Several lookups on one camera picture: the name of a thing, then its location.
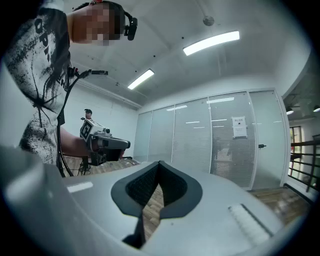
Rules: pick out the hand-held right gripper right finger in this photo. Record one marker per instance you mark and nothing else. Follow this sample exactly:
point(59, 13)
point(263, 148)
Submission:
point(212, 212)

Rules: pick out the long ceiling light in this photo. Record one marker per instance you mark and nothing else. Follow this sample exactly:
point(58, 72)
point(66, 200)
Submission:
point(211, 43)
point(140, 79)

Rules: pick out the black screen device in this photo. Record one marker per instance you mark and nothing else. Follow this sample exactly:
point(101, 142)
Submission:
point(100, 72)

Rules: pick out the black metal railing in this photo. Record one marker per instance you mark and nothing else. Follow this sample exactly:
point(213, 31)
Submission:
point(313, 165)

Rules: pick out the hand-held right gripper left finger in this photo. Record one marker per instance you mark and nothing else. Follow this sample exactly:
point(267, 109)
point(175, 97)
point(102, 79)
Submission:
point(100, 200)

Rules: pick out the round ceiling smoke detector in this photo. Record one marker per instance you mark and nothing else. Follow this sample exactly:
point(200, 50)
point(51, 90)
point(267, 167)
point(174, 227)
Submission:
point(208, 20)

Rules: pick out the person's black white print shirt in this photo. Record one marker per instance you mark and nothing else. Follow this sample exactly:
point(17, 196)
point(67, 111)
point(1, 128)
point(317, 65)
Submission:
point(37, 75)

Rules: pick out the black head-worn camera headset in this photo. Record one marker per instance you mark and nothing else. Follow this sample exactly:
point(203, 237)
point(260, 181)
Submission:
point(131, 28)

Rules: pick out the person's head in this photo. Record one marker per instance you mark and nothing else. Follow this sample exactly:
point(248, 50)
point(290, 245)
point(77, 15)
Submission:
point(95, 22)

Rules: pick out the person's left forearm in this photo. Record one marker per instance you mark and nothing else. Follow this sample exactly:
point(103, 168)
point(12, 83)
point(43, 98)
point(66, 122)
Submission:
point(75, 145)

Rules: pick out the pendant lamp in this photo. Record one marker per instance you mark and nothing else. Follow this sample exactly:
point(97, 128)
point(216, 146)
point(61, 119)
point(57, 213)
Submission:
point(289, 111)
point(316, 109)

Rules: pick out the black tripod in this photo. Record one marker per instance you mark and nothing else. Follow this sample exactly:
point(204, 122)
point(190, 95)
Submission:
point(84, 166)

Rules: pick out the white paper notice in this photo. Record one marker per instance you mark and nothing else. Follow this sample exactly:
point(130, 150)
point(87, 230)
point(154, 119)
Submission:
point(239, 127)

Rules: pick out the black device mount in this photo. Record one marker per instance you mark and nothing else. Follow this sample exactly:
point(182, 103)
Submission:
point(80, 73)

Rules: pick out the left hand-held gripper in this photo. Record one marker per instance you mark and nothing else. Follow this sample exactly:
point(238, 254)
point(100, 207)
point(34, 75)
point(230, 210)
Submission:
point(100, 145)

